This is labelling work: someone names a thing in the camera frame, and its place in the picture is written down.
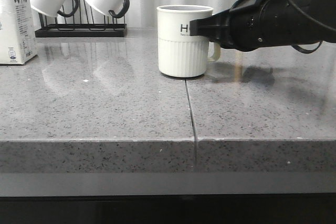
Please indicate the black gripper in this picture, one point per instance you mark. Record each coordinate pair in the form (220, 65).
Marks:
(248, 25)

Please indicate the white HOME cup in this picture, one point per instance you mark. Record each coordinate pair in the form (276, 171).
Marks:
(180, 54)

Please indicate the blue white milk carton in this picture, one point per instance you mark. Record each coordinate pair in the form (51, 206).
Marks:
(18, 41)

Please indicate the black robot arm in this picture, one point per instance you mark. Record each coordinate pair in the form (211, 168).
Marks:
(312, 21)

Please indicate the black wire mug rack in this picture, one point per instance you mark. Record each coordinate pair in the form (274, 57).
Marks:
(86, 22)

